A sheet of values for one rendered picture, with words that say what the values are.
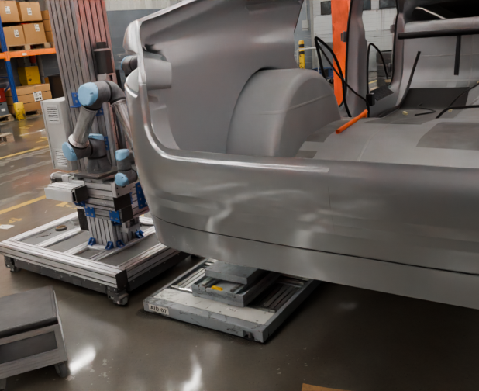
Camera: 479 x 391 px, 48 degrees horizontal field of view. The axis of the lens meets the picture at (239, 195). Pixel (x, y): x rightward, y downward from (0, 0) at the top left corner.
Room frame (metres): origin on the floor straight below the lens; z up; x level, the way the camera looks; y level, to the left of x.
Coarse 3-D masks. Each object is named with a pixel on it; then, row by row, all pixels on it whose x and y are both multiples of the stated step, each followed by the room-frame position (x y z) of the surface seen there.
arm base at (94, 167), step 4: (100, 156) 3.17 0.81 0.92; (104, 156) 3.19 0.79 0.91; (88, 160) 3.18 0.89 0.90; (92, 160) 3.16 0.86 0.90; (96, 160) 3.16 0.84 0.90; (100, 160) 3.17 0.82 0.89; (104, 160) 3.18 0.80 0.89; (108, 160) 3.22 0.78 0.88; (88, 164) 3.18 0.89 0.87; (92, 164) 3.16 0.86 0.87; (96, 164) 3.16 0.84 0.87; (100, 164) 3.16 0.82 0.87; (104, 164) 3.17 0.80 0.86; (108, 164) 3.19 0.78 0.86; (88, 168) 3.17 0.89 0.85; (92, 168) 3.15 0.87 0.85; (96, 168) 3.16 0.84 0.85; (100, 168) 3.16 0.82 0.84; (104, 168) 3.16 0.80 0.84; (108, 168) 3.18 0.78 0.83; (88, 172) 3.17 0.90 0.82; (92, 172) 3.15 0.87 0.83; (96, 172) 3.14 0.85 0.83; (100, 172) 3.15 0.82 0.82
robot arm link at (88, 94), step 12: (84, 84) 2.90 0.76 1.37; (96, 84) 2.92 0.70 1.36; (108, 84) 2.97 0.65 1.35; (84, 96) 2.89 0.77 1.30; (96, 96) 2.88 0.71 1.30; (108, 96) 2.95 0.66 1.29; (84, 108) 2.92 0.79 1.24; (96, 108) 2.93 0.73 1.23; (84, 120) 2.97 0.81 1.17; (84, 132) 3.01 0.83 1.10; (72, 144) 3.03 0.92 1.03; (84, 144) 3.06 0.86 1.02; (72, 156) 3.03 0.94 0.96; (84, 156) 3.11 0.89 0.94
